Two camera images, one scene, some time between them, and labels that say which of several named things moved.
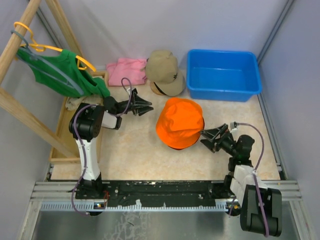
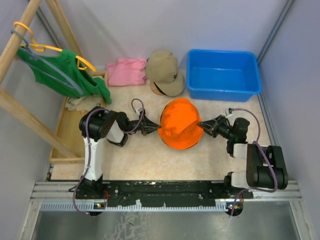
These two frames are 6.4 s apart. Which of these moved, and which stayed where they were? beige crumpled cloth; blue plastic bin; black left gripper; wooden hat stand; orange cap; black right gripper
Moved: black left gripper; black right gripper
Stayed: orange cap; blue plastic bin; wooden hat stand; beige crumpled cloth
